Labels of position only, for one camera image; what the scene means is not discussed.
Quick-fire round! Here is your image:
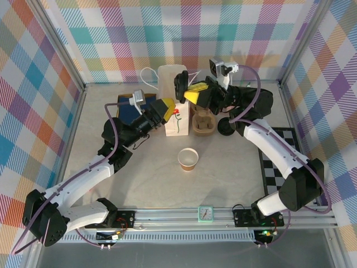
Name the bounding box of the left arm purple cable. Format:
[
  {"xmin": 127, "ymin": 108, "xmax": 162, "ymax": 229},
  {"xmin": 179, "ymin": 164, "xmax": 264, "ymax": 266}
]
[{"xmin": 11, "ymin": 100, "xmax": 133, "ymax": 256}]

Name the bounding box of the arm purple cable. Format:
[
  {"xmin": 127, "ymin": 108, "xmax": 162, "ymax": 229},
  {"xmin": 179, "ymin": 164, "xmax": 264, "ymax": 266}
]
[
  {"xmin": 11, "ymin": 100, "xmax": 133, "ymax": 256},
  {"xmin": 228, "ymin": 65, "xmax": 332, "ymax": 248}
]

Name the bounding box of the brown pulp cup carrier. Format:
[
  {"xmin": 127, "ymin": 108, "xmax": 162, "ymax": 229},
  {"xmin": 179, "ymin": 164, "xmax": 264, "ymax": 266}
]
[{"xmin": 191, "ymin": 104, "xmax": 217, "ymax": 137}]

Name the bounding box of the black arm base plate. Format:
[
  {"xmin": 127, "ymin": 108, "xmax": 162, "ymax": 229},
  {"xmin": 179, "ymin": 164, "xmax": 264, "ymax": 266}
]
[
  {"xmin": 233, "ymin": 209, "xmax": 285, "ymax": 227},
  {"xmin": 105, "ymin": 210, "xmax": 136, "ymax": 229}
]

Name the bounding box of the brown paper coffee cup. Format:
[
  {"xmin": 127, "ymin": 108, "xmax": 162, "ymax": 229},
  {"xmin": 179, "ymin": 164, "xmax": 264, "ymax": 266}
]
[{"xmin": 177, "ymin": 147, "xmax": 199, "ymax": 172}]

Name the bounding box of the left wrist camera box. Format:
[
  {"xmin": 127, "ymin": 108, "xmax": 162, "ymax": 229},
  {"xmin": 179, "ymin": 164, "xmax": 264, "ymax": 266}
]
[{"xmin": 131, "ymin": 89, "xmax": 147, "ymax": 111}]

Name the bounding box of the small teal square clock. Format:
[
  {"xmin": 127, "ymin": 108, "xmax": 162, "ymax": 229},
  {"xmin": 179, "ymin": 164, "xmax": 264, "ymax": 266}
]
[{"xmin": 197, "ymin": 205, "xmax": 214, "ymax": 223}]

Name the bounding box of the aluminium mounting rail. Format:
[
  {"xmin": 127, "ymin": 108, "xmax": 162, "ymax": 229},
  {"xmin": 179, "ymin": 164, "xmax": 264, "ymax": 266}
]
[{"xmin": 64, "ymin": 205, "xmax": 335, "ymax": 232}]

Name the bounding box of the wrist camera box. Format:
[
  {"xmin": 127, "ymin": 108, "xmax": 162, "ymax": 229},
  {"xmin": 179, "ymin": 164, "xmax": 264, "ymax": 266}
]
[
  {"xmin": 209, "ymin": 57, "xmax": 239, "ymax": 84},
  {"xmin": 131, "ymin": 89, "xmax": 147, "ymax": 111}
]

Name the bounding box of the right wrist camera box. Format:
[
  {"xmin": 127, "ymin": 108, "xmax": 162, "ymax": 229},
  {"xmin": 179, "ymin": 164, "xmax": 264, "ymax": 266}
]
[{"xmin": 209, "ymin": 57, "xmax": 239, "ymax": 84}]

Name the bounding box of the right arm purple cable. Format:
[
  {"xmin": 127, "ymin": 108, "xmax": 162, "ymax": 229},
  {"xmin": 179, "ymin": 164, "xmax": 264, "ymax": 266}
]
[{"xmin": 228, "ymin": 65, "xmax": 332, "ymax": 248}]

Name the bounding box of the aluminium frame post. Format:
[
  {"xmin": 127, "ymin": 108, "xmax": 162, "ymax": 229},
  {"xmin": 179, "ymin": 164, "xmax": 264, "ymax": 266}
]
[
  {"xmin": 30, "ymin": 0, "xmax": 86, "ymax": 94},
  {"xmin": 278, "ymin": 0, "xmax": 333, "ymax": 88}
]

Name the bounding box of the black white checkerboard mat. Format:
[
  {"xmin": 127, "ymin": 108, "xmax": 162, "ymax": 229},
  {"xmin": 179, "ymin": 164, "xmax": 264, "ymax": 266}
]
[{"xmin": 258, "ymin": 127, "xmax": 302, "ymax": 196}]

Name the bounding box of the black connector box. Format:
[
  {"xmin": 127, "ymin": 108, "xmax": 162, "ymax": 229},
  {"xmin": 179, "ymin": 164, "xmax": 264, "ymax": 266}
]
[
  {"xmin": 254, "ymin": 229, "xmax": 277, "ymax": 246},
  {"xmin": 95, "ymin": 231, "xmax": 125, "ymax": 243}
]

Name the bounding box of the blue paper napkin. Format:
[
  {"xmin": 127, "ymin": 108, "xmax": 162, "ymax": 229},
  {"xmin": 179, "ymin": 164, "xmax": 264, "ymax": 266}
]
[{"xmin": 118, "ymin": 96, "xmax": 157, "ymax": 125}]

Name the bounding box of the grey slotted cable duct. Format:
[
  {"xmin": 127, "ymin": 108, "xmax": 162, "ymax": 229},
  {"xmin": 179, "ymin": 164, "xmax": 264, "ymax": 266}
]
[{"xmin": 62, "ymin": 233, "xmax": 256, "ymax": 243}]

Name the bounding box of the stack of black cup lids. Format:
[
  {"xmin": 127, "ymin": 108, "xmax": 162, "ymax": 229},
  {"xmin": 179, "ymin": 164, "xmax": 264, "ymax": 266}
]
[{"xmin": 218, "ymin": 117, "xmax": 237, "ymax": 137}]

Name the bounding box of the white flower-print paper bag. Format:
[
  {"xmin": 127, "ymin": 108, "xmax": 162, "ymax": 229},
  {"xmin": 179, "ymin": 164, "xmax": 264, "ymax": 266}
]
[{"xmin": 140, "ymin": 64, "xmax": 201, "ymax": 137}]

